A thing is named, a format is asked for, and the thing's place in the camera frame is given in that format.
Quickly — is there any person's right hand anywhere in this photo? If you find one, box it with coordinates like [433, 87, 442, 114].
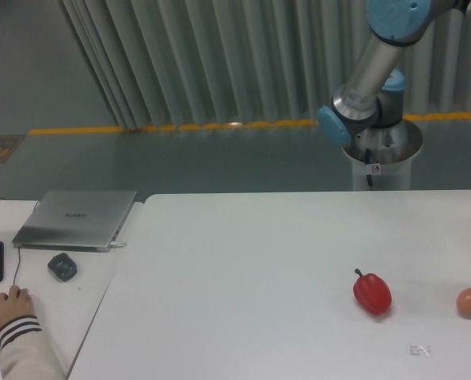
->
[0, 291, 35, 328]

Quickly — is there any cream striped-cuff sleeve forearm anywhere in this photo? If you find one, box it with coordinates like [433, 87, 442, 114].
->
[0, 314, 66, 380]

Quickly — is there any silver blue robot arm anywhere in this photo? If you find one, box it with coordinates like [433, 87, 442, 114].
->
[317, 1, 471, 145]

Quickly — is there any red bell pepper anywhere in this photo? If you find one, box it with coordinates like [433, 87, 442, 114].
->
[353, 268, 392, 316]

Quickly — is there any small black gadget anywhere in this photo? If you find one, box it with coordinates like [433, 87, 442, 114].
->
[47, 253, 78, 282]

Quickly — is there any closed silver laptop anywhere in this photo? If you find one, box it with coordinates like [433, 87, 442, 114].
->
[13, 190, 137, 252]

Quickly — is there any white laptop plug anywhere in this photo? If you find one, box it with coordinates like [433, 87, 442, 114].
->
[110, 241, 127, 249]

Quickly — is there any grey pleated curtain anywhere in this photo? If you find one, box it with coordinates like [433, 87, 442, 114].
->
[56, 0, 471, 131]

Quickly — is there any small clear tape label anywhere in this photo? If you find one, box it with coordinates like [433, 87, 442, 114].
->
[408, 344, 431, 358]

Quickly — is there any brown egg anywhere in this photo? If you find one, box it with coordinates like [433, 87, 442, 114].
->
[456, 287, 471, 318]

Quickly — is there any black mouse cable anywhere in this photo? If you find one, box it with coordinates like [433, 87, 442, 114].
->
[12, 245, 22, 287]

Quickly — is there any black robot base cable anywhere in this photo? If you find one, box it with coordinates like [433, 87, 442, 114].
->
[363, 148, 374, 188]

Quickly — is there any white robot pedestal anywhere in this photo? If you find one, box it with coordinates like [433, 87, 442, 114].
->
[343, 120, 424, 191]

